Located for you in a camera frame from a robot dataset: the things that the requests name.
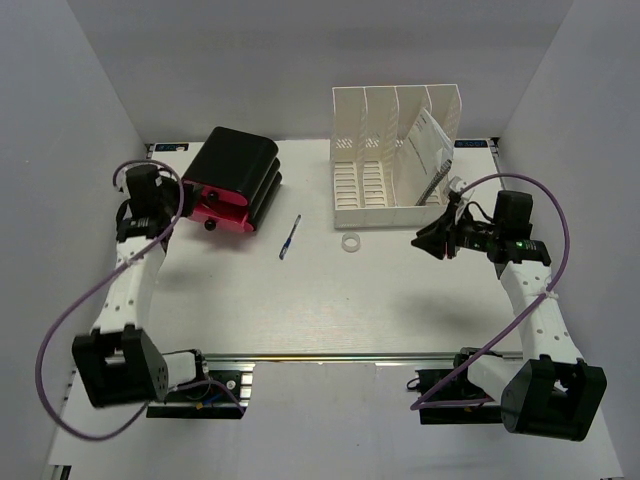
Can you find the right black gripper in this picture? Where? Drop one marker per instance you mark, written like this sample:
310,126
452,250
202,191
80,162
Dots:
434,238

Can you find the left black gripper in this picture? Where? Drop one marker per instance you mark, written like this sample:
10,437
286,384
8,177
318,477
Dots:
188,197

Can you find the black pink drawer organizer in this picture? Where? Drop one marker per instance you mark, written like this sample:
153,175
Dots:
235,176

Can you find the clear tape roll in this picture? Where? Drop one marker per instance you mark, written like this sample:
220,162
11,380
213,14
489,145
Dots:
350,242

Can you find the white instruction booklet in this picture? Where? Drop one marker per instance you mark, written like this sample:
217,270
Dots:
424,150

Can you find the blue gel pen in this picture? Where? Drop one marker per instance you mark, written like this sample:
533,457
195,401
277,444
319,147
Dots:
288,241

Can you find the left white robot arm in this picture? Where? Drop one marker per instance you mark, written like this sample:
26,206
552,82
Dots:
117,360

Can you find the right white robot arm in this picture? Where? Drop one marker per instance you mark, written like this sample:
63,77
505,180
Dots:
553,392

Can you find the white file rack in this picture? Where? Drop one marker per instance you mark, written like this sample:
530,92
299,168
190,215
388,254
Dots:
370,124

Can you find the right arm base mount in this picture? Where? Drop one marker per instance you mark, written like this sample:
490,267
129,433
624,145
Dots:
461,402

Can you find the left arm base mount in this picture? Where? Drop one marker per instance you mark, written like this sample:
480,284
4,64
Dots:
204,387

